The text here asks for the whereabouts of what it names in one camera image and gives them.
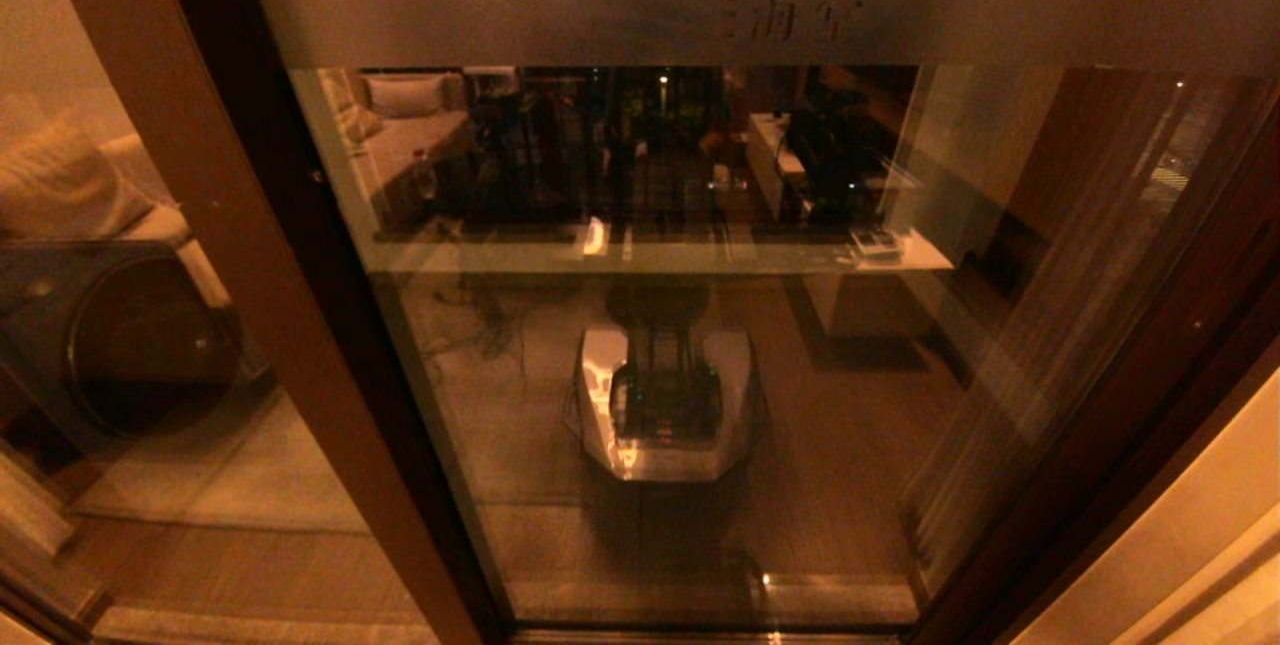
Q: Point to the front-load washing machine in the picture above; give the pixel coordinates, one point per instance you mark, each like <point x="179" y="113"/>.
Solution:
<point x="140" y="345"/>

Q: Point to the dark brown door jamb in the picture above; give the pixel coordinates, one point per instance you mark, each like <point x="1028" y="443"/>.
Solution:
<point x="1110" y="515"/>

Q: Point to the fixed glass door brown frame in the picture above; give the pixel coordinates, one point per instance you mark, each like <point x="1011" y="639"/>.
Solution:
<point x="230" y="225"/>

